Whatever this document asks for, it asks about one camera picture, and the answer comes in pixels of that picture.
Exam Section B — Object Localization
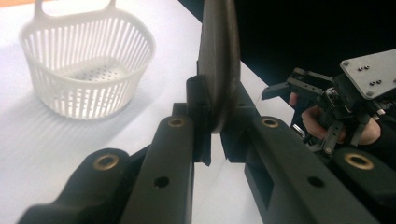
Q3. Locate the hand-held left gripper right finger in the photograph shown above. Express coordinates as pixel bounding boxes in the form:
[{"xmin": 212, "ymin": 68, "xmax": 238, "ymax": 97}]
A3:
[{"xmin": 219, "ymin": 81, "xmax": 261, "ymax": 164}]

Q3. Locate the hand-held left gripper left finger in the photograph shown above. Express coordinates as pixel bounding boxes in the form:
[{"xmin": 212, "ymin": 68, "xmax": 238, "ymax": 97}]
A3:
[{"xmin": 172, "ymin": 74, "xmax": 213, "ymax": 167}]

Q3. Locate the dark oval object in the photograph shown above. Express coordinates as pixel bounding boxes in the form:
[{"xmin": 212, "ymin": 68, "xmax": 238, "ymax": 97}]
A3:
[{"xmin": 197, "ymin": 0, "xmax": 243, "ymax": 135}]

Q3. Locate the white slotted plastic basket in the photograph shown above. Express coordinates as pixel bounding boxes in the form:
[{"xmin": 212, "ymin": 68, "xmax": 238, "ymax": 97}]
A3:
[{"xmin": 18, "ymin": 0, "xmax": 157, "ymax": 121}]

